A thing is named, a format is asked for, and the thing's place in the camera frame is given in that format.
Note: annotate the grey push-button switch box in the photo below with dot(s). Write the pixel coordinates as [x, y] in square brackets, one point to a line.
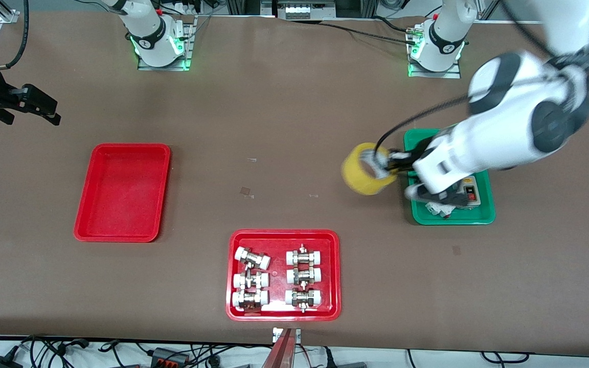
[472, 193]

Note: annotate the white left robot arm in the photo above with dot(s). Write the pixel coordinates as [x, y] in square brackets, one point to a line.
[509, 128]

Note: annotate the black orange power adapter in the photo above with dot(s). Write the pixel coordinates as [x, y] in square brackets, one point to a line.
[169, 356]

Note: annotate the white terminal strip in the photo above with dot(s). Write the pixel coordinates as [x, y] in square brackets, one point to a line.
[304, 9]

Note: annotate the red metal profile bar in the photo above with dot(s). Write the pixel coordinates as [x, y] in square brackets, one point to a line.
[280, 352]

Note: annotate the aluminium frame corner bracket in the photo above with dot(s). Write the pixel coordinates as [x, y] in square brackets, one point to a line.
[7, 15]

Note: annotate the white circuit breaker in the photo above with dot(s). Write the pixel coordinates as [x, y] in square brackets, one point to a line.
[440, 209]

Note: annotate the white metal pipe fitting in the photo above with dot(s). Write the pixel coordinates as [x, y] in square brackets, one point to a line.
[250, 280]
[249, 299]
[252, 258]
[303, 298]
[304, 256]
[303, 276]

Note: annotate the red tray holding fittings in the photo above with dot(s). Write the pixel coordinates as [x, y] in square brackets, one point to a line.
[276, 276]

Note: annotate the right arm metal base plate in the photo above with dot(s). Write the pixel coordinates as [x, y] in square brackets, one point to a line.
[188, 46]

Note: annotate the green plastic tray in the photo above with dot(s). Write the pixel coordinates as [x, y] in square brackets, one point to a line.
[471, 217]

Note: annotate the empty red plastic tray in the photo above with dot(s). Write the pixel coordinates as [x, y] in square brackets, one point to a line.
[123, 194]

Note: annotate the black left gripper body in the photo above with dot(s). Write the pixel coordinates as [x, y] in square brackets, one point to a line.
[406, 159]

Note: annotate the yellow tape roll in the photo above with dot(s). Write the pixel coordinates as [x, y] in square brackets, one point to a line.
[358, 176]

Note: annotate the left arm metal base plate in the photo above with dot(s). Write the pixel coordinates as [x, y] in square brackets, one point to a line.
[453, 73]

